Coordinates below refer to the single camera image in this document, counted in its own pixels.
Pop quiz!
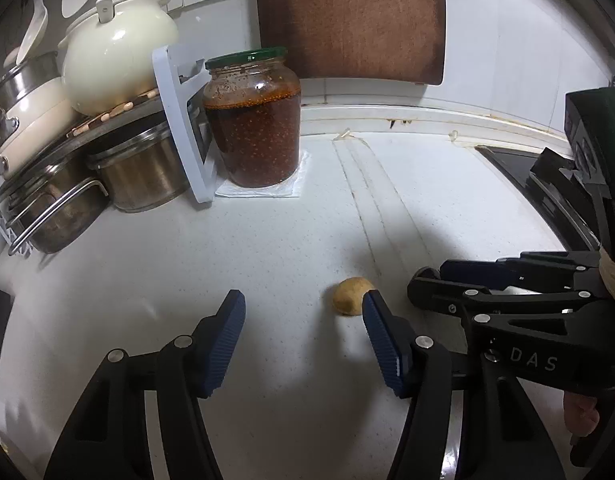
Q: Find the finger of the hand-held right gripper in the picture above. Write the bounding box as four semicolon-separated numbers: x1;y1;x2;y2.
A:
440;251;605;293
407;267;615;393

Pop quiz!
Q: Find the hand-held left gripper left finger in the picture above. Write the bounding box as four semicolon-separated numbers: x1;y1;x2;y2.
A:
44;289;247;480

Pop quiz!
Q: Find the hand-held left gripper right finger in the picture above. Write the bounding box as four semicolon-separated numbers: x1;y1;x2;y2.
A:
362;290;558;480

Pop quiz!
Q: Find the small potato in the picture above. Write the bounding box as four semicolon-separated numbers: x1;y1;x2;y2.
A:
332;276;377;317

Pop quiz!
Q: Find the person's right hand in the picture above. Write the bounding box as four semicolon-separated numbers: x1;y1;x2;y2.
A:
562;391;602;436

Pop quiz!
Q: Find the black stove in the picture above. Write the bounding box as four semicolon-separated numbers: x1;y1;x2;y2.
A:
475;144;603;256

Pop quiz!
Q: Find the white paper towel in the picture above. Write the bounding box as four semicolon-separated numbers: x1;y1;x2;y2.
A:
214;152;311;200

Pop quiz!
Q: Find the tall steel pot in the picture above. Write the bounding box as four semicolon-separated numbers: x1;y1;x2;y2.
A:
86;122;190;213

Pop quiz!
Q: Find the wide steel pot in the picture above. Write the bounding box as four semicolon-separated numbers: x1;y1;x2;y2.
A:
2;160;110;256

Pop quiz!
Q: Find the glass jar green lid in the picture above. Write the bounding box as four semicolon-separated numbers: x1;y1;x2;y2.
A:
202;46;303;188

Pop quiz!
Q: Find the white pot rack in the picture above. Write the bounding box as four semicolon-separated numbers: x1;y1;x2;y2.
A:
0;42;219;258

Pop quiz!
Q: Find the wooden trivet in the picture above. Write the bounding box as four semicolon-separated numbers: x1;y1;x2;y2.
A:
67;87;160;137

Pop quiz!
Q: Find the brown wooden cutting board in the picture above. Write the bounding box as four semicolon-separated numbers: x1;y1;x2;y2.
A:
252;0;447;86

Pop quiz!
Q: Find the cream saucepan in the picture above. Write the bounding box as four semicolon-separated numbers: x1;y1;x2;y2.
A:
0;77;80;181

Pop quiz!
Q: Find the white lidded casserole pot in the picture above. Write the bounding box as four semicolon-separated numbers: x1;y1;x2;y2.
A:
57;0;180;117

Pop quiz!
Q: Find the white ladle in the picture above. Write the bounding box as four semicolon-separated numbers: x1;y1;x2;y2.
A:
2;0;50;68

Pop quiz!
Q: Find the steel steamer pot cream handle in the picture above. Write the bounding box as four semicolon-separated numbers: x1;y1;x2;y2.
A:
0;50;63;108

